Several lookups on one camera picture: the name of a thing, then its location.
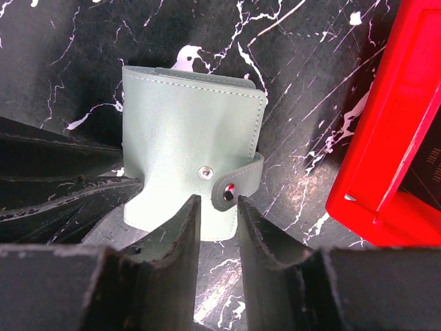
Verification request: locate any red plastic card tray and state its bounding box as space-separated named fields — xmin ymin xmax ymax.
xmin=326 ymin=1 xmax=440 ymax=246

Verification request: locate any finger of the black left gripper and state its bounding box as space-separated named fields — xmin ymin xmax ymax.
xmin=1 ymin=118 xmax=142 ymax=244

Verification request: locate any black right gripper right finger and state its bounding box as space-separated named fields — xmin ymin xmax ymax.
xmin=237 ymin=197 xmax=440 ymax=330

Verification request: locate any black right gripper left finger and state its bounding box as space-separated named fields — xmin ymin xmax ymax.
xmin=1 ymin=195 xmax=201 ymax=330

